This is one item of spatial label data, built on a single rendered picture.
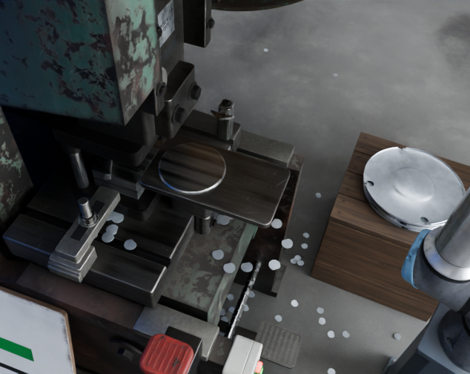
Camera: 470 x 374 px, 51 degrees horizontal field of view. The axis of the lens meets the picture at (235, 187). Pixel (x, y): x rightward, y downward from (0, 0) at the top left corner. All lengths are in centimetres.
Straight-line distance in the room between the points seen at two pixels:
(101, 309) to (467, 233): 65
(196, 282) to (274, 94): 149
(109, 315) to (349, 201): 80
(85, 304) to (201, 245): 24
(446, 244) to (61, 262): 67
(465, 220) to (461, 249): 7
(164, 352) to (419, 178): 101
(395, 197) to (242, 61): 125
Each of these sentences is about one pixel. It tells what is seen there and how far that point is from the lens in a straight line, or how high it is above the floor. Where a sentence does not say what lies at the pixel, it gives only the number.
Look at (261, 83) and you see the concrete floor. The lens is 235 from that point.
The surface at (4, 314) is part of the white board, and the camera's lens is 113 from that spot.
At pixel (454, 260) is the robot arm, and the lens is 98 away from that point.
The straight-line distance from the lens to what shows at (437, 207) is 151.
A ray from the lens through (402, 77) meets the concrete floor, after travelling 257.
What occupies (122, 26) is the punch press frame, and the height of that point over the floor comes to 118.
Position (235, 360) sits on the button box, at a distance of 90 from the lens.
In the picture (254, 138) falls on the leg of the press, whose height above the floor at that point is 64.
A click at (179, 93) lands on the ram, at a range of 78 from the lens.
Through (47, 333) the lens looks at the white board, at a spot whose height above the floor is 50.
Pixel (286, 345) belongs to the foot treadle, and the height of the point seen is 16.
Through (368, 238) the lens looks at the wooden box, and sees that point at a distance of 146.
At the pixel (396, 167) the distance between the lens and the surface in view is 156.
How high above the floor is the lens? 147
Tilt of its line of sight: 51 degrees down
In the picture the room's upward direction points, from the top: 5 degrees clockwise
